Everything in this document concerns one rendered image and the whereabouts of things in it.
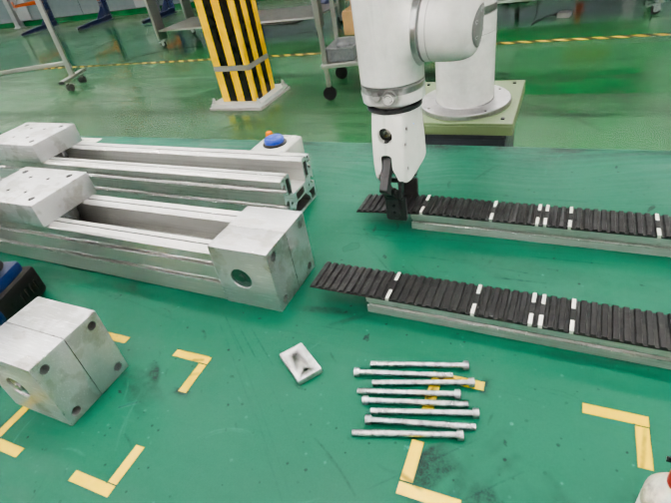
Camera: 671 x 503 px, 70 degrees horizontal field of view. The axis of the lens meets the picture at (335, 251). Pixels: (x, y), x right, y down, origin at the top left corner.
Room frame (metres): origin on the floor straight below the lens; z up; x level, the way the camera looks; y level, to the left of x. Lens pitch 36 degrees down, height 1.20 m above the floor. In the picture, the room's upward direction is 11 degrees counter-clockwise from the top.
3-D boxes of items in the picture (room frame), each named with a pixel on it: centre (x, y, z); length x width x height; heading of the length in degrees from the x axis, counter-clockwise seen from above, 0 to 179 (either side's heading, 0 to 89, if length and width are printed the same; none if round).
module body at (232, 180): (0.93, 0.38, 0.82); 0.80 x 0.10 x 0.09; 59
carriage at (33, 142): (1.06, 0.60, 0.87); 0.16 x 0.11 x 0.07; 59
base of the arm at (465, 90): (1.01, -0.34, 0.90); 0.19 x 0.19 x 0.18
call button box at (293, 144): (0.90, 0.08, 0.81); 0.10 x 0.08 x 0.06; 149
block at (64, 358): (0.43, 0.34, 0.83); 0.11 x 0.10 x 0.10; 150
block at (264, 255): (0.55, 0.09, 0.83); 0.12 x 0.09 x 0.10; 149
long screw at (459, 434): (0.27, -0.03, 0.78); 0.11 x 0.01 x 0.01; 76
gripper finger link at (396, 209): (0.60, -0.10, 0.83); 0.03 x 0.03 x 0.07; 59
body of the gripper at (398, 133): (0.64, -0.12, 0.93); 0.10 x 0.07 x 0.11; 149
